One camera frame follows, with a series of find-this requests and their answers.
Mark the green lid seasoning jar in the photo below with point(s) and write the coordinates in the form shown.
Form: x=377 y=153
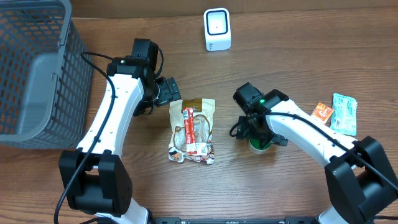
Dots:
x=258 y=147

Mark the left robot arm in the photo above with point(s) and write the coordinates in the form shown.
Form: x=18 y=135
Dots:
x=94 y=177

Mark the orange snack packet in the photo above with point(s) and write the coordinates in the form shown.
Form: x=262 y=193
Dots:
x=322 y=113

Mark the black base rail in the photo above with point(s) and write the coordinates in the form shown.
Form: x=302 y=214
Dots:
x=286 y=220

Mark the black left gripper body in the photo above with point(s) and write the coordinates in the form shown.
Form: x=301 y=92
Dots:
x=170 y=91

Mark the white barcode scanner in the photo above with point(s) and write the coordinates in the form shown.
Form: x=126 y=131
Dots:
x=217 y=29

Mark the teal tissue packet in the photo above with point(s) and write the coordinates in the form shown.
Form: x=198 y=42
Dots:
x=343 y=119

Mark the grey plastic mesh basket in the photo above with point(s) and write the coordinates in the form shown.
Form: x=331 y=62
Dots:
x=45 y=84

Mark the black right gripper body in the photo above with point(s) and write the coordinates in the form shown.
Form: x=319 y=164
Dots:
x=277 y=140

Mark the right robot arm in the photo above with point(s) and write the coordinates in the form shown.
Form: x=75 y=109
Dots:
x=360 y=179

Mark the red snack bar wrapper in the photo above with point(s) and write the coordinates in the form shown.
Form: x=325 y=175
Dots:
x=192 y=148

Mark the white brown snack packet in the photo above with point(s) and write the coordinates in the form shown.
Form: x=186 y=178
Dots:
x=203 y=111

